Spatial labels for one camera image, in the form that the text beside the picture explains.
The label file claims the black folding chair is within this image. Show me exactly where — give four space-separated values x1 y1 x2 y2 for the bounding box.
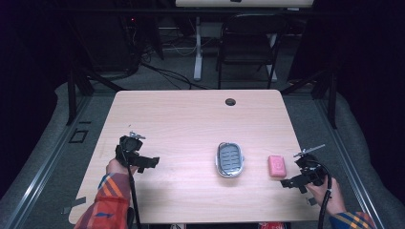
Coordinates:
217 12 289 91

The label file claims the black metal frame stand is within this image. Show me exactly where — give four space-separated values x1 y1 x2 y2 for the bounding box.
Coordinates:
279 68 339 130
64 18 126 127

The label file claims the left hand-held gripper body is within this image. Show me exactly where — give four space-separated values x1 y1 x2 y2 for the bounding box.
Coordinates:
115 131 147 167

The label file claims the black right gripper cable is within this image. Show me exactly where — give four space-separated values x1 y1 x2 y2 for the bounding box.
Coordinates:
313 161 333 229

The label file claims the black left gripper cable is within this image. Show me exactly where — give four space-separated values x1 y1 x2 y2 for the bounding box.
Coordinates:
125 152 143 229

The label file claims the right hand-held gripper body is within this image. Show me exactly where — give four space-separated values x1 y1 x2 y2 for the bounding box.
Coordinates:
292 143 329 187

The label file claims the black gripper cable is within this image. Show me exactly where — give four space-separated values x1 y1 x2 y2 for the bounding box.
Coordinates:
313 161 333 229
125 152 143 229

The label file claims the person's right hand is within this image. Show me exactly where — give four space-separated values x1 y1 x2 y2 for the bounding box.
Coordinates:
305 177 347 217

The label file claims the red packet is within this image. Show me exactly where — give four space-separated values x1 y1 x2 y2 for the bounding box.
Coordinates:
257 221 287 229

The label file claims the grey tape strip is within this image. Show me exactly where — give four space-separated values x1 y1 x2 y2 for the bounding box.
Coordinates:
60 196 87 215

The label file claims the black floor cable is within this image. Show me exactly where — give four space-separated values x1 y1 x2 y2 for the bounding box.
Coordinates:
139 60 211 91

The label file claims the aluminium floor rail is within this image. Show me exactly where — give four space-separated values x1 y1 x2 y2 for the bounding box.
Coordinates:
3 94 94 229
313 96 388 229

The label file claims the grey soap dish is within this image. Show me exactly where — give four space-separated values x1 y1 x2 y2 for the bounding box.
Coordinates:
214 141 245 178

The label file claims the pink soap bar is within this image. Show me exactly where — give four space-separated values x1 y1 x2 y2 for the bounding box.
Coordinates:
266 154 288 178

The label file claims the person's left hand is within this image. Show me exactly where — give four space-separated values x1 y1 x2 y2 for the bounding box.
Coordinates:
105 157 139 177

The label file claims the white desk leg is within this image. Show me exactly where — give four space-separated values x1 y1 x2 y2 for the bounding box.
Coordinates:
193 16 204 82

